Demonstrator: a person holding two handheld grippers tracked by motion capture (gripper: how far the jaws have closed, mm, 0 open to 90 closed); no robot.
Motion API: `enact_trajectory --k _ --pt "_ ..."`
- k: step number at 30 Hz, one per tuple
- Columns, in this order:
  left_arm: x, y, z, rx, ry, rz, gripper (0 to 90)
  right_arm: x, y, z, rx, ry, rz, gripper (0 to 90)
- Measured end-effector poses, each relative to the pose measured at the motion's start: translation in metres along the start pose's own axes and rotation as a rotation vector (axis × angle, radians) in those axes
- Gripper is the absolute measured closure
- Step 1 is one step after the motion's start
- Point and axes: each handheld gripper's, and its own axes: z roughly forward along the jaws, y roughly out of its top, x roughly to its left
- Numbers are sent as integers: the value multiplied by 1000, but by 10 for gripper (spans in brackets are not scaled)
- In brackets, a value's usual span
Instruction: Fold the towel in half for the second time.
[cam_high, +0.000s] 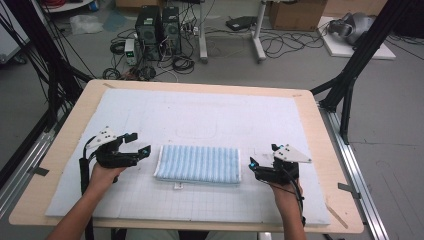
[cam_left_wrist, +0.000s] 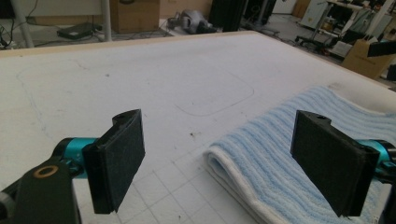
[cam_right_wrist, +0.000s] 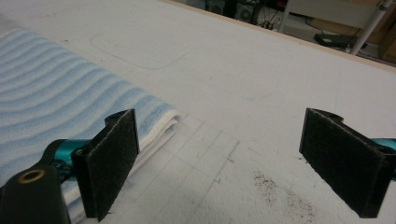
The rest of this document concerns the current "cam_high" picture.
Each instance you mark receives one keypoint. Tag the flat black box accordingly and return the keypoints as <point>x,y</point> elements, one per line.
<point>240,23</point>

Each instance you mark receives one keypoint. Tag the black metal frame stand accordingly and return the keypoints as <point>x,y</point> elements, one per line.
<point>360,50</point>
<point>50,66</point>

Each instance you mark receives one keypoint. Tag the white floor board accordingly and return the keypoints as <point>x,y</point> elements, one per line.
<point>346,50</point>

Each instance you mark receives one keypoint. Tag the black tape strip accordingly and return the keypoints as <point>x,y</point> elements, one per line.
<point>349,190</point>
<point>39,171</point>

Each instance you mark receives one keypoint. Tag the person's right hand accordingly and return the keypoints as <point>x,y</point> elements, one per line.
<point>286,195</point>

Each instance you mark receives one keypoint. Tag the clear plastic bag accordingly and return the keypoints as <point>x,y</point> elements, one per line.
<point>85,24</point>

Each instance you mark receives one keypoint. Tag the grey rounded device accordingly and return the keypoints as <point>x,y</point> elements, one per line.
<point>355,26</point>

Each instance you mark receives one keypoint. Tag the large black computer tower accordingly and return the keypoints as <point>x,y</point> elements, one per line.
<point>148,31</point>

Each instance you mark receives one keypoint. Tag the thin wooden stick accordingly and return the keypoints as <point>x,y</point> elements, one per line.
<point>336,216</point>

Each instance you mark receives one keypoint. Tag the light blue striped towel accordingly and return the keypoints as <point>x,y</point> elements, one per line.
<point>200,164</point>

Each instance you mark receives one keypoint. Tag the wooden table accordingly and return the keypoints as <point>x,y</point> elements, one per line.
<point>320,133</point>

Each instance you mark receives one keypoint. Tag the person's left hand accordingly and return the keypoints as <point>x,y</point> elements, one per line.
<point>103,178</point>

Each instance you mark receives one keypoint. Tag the white power supply unit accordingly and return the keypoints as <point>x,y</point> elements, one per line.
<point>130,51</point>

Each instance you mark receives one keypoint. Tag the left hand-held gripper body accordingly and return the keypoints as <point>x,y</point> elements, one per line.
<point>113,156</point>

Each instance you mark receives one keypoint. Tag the white grid mat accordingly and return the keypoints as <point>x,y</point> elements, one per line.
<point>186,116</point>

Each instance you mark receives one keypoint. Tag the wide tan cardboard box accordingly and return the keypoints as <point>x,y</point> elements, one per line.
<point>353,6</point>

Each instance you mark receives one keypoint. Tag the slim black computer tower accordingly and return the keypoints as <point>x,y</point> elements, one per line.
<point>171,30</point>

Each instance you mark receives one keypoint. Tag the white round table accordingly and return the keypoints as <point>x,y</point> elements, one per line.
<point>68,6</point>

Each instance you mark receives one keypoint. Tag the large brown cardboard box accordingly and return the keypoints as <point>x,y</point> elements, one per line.
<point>296,15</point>

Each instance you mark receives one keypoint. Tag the aluminium rail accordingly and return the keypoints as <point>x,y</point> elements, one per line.
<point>26,160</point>
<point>356,173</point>

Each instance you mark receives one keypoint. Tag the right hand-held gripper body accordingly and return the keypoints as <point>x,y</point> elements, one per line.
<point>278,173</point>

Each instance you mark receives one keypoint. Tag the white desk leg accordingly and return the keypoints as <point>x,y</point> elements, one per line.
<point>258,36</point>
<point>202,33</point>

